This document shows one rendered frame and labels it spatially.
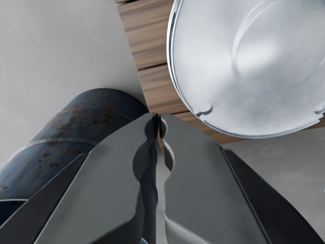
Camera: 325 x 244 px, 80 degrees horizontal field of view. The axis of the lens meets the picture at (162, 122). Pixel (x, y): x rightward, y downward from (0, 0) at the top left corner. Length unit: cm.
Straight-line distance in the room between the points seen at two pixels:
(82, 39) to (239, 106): 55
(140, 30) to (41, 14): 48
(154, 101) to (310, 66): 23
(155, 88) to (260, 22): 18
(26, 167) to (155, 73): 30
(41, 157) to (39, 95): 44
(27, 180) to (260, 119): 41
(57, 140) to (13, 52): 44
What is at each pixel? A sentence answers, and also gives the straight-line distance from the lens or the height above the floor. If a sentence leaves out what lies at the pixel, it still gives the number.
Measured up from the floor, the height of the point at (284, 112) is 39.
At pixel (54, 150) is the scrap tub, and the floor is 36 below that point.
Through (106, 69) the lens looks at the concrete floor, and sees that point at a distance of 73.
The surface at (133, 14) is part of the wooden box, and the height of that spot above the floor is 35.
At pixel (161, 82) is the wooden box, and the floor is 35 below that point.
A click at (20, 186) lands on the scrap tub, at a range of 42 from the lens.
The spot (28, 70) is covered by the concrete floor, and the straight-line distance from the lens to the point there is 84.
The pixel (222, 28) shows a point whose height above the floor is 39.
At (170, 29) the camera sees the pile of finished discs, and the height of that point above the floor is 39.
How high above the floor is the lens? 67
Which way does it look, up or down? 57 degrees down
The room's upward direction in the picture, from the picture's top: 179 degrees counter-clockwise
